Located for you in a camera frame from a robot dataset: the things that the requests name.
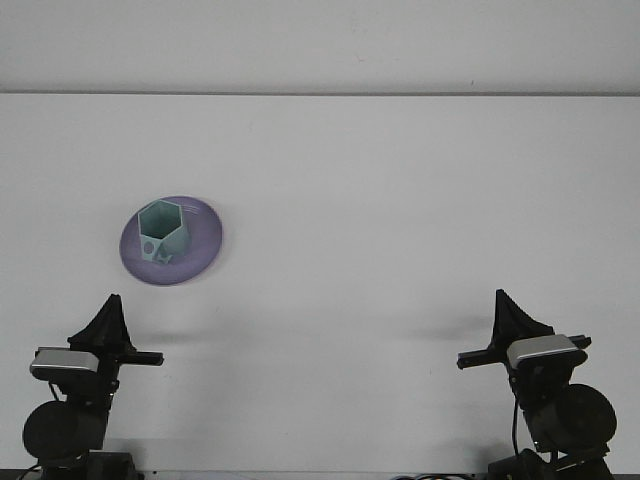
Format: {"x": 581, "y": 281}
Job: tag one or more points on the pale purple round plate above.
{"x": 205, "y": 235}

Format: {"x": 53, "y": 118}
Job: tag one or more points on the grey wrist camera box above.
{"x": 62, "y": 361}
{"x": 545, "y": 350}

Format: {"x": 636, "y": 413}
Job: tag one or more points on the pale blue hexagonal cup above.
{"x": 177, "y": 240}

